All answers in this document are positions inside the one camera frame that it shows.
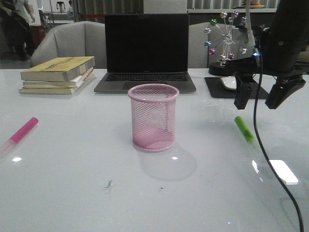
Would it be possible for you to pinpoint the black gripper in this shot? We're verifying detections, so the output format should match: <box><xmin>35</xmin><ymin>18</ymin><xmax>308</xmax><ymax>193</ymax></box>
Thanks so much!
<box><xmin>227</xmin><ymin>24</ymin><xmax>309</xmax><ymax>110</ymax></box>

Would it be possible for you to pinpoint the green highlighter pen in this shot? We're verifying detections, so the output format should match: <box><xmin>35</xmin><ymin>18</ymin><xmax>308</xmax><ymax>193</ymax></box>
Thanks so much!
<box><xmin>234</xmin><ymin>116</ymin><xmax>257</xmax><ymax>146</ymax></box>

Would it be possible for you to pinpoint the pink highlighter pen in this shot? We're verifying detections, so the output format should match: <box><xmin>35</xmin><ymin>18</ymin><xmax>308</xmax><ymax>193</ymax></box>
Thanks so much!
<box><xmin>0</xmin><ymin>117</ymin><xmax>39</xmax><ymax>160</ymax></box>

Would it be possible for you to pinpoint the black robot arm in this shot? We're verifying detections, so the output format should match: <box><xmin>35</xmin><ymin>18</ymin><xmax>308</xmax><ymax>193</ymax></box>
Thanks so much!
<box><xmin>226</xmin><ymin>0</ymin><xmax>309</xmax><ymax>109</ymax></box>

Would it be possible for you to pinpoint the pink mesh pen holder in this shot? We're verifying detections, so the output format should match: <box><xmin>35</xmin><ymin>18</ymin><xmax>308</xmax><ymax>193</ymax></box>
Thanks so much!
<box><xmin>128</xmin><ymin>84</ymin><xmax>179</xmax><ymax>152</ymax></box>

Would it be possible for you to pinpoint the white computer mouse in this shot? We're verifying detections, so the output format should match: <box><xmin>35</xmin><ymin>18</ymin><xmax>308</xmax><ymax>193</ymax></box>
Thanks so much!
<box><xmin>220</xmin><ymin>76</ymin><xmax>237</xmax><ymax>91</ymax></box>

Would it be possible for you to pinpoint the black mouse pad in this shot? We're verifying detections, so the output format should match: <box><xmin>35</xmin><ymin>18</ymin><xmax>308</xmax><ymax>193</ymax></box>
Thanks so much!
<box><xmin>204</xmin><ymin>77</ymin><xmax>268</xmax><ymax>99</ymax></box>

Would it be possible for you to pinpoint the ferris wheel desk toy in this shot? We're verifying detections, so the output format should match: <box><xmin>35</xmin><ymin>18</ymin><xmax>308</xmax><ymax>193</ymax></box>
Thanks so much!
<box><xmin>204</xmin><ymin>11</ymin><xmax>254</xmax><ymax>76</ymax></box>

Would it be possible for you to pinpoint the right grey armchair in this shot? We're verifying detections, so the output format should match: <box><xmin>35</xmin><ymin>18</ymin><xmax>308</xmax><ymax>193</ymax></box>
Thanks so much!
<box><xmin>188</xmin><ymin>22</ymin><xmax>253</xmax><ymax>68</ymax></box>

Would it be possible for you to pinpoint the grey armchair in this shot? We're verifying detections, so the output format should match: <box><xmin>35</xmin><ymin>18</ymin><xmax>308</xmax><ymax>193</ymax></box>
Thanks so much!
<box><xmin>30</xmin><ymin>21</ymin><xmax>107</xmax><ymax>69</ymax></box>
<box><xmin>188</xmin><ymin>22</ymin><xmax>253</xmax><ymax>68</ymax></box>

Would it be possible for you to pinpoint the fruit bowl on counter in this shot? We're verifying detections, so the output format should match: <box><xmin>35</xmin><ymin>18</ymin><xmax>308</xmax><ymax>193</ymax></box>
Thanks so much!
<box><xmin>243</xmin><ymin>0</ymin><xmax>264</xmax><ymax>9</ymax></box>

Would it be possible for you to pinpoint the grey open laptop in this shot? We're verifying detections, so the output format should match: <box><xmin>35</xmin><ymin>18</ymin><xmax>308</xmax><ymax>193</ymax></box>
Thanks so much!
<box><xmin>94</xmin><ymin>13</ymin><xmax>196</xmax><ymax>94</ymax></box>

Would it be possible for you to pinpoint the left grey armchair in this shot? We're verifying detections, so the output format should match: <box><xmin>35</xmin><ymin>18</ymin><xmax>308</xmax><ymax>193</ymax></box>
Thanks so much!
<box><xmin>30</xmin><ymin>21</ymin><xmax>107</xmax><ymax>69</ymax></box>

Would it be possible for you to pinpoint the middle cream book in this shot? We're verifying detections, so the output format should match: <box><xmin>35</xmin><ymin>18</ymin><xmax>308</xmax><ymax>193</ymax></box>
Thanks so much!
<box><xmin>23</xmin><ymin>68</ymin><xmax>94</xmax><ymax>88</ymax></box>

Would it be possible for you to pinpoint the yellow top book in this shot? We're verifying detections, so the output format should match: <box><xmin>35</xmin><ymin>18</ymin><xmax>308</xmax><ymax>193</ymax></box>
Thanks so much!
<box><xmin>20</xmin><ymin>56</ymin><xmax>95</xmax><ymax>82</ymax></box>

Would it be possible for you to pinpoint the yellow book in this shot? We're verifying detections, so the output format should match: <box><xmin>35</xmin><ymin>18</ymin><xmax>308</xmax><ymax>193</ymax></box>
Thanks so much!
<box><xmin>20</xmin><ymin>56</ymin><xmax>95</xmax><ymax>82</ymax></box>
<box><xmin>19</xmin><ymin>75</ymin><xmax>92</xmax><ymax>95</ymax></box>

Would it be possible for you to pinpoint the red trash bin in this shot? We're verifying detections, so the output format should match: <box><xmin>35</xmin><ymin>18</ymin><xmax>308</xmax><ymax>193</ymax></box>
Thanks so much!
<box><xmin>30</xmin><ymin>25</ymin><xmax>45</xmax><ymax>48</ymax></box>

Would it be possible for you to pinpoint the bottom yellow book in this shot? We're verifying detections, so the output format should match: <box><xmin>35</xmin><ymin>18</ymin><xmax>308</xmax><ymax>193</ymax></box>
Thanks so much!
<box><xmin>19</xmin><ymin>75</ymin><xmax>92</xmax><ymax>95</ymax></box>

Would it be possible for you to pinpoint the person in background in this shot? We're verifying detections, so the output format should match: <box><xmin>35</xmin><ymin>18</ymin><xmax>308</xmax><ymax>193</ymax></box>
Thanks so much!
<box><xmin>0</xmin><ymin>0</ymin><xmax>35</xmax><ymax>61</ymax></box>

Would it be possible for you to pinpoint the black cable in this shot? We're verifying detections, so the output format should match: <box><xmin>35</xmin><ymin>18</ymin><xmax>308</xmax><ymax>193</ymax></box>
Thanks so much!
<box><xmin>253</xmin><ymin>49</ymin><xmax>305</xmax><ymax>232</ymax></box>

